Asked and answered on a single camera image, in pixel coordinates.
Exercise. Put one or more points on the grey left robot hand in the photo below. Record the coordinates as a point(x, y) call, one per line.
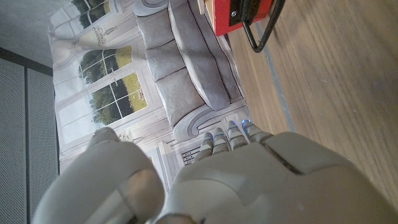
point(248, 186)

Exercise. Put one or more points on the printed living room backdrop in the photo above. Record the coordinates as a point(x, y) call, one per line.
point(140, 77)

